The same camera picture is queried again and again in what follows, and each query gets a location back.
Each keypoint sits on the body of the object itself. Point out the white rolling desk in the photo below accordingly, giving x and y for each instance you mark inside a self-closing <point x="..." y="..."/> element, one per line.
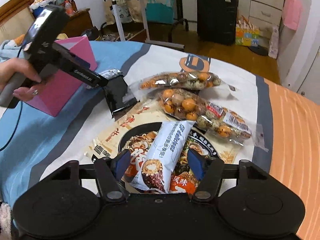
<point x="120" y="11"/>

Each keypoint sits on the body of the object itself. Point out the quail egg bag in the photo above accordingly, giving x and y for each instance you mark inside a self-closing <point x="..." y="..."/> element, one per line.
<point x="211" y="117"/>
<point x="194" y="80"/>

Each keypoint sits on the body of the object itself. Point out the pink storage box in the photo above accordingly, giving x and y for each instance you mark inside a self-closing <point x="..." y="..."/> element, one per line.
<point x="62" y="86"/>

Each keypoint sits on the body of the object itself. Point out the black suitcase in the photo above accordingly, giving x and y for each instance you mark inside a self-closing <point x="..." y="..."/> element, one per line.
<point x="216" y="20"/>

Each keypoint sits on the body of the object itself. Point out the pink hanging bag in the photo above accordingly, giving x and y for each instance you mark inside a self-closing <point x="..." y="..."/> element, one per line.
<point x="291" y="14"/>

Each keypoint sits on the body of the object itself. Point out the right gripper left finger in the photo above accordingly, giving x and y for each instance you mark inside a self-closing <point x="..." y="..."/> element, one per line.
<point x="108" y="173"/>

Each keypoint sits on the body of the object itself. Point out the patterned bed cover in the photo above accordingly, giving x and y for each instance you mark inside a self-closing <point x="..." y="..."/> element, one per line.
<point x="35" y="144"/>

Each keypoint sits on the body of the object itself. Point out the black snack packet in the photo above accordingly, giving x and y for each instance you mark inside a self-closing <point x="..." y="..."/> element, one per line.
<point x="118" y="95"/>

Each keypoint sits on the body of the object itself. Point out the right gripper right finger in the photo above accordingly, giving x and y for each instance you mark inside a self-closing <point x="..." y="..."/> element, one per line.
<point x="209" y="174"/>

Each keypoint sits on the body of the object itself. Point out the colourful patterned gift bag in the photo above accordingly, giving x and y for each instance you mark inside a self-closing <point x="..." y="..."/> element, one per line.
<point x="247" y="34"/>

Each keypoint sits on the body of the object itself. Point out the large instant noodle bag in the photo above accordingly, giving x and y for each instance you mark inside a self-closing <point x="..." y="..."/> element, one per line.
<point x="136" y="130"/>

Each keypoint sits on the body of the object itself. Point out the white blue snack bar packet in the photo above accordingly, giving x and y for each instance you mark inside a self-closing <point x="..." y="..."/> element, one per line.
<point x="162" y="157"/>

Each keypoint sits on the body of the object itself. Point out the wooden nightstand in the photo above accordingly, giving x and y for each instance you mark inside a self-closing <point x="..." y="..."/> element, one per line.
<point x="78" y="23"/>

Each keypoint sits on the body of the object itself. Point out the teal shopping bag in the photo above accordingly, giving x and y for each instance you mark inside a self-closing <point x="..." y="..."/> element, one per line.
<point x="160" y="12"/>

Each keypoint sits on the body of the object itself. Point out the person's left hand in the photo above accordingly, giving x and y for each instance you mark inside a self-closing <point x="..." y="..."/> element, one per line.
<point x="20" y="80"/>

